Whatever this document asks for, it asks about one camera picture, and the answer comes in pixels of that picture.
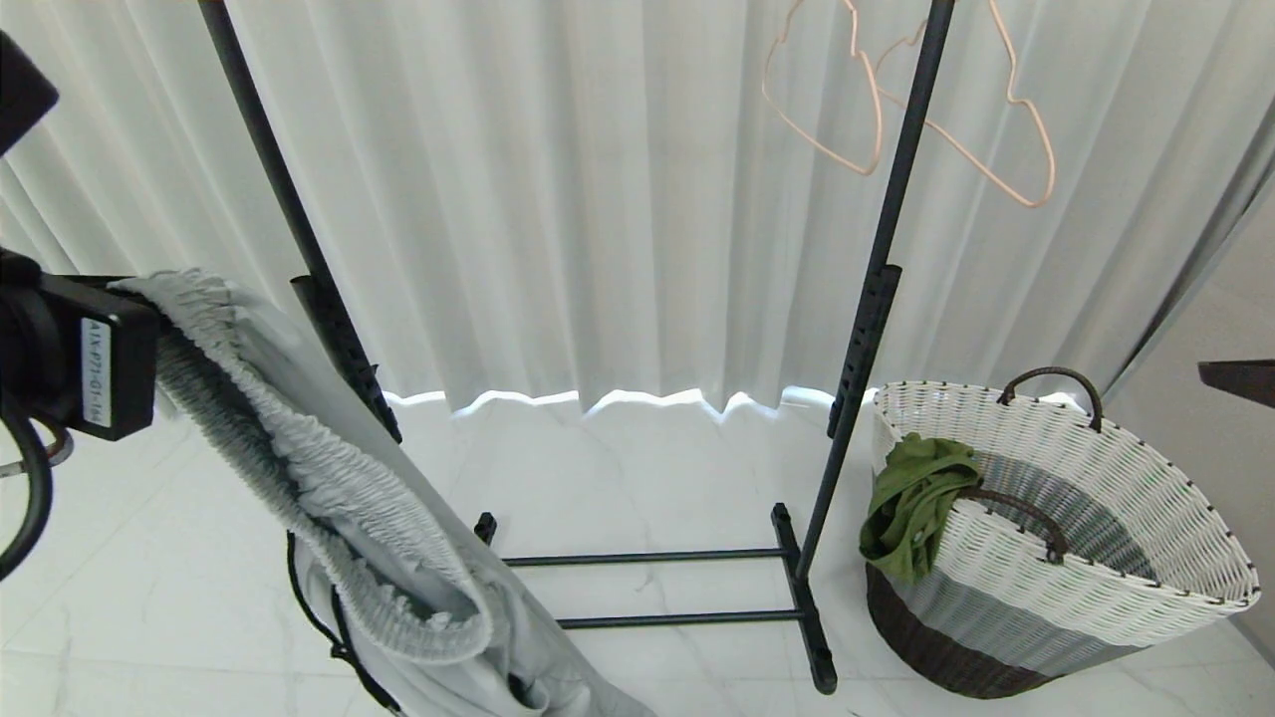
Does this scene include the white curtain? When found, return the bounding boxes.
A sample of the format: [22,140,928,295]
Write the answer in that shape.
[0,0,1275,415]

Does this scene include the pink clothes hanger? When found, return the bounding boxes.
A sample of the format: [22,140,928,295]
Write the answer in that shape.
[875,0,1057,209]
[762,0,886,178]

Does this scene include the green garment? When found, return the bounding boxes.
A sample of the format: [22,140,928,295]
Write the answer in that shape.
[859,433,986,585]

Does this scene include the white laundry basket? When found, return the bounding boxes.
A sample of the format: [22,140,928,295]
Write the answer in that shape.
[859,366,1262,700]

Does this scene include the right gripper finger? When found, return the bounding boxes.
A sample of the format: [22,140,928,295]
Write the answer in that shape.
[1198,360,1275,410]

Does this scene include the black clothes rack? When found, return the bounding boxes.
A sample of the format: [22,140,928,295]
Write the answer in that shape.
[196,0,957,696]

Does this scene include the pale grey shorts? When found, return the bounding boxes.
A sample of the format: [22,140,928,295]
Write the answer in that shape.
[108,267,658,717]

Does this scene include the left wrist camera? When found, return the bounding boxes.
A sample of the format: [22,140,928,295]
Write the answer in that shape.
[40,274,161,442]

